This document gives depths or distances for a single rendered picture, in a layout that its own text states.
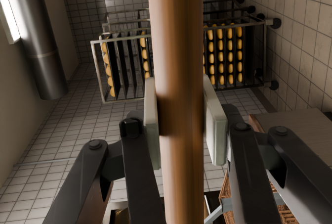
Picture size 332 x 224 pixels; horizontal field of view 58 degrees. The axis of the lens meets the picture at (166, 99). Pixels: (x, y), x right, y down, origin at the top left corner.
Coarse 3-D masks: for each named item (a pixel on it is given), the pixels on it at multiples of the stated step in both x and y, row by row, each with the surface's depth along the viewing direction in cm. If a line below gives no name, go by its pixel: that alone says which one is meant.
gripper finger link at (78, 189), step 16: (96, 144) 14; (80, 160) 13; (96, 160) 13; (80, 176) 12; (96, 176) 13; (64, 192) 12; (80, 192) 12; (96, 192) 13; (64, 208) 11; (80, 208) 11; (96, 208) 12
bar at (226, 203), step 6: (276, 192) 136; (228, 198) 136; (276, 198) 133; (222, 204) 133; (228, 204) 133; (282, 204) 135; (216, 210) 137; (222, 210) 134; (228, 210) 134; (210, 216) 138; (216, 216) 137; (204, 222) 139; (210, 222) 139
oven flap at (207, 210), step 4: (204, 196) 214; (204, 200) 213; (208, 200) 213; (204, 204) 210; (208, 204) 206; (204, 208) 207; (208, 208) 203; (204, 212) 204; (208, 212) 200; (204, 216) 202
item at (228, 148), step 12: (228, 108) 18; (228, 120) 17; (240, 120) 17; (228, 132) 16; (228, 144) 16; (264, 144) 15; (228, 156) 16; (264, 156) 15; (276, 156) 15; (276, 168) 15
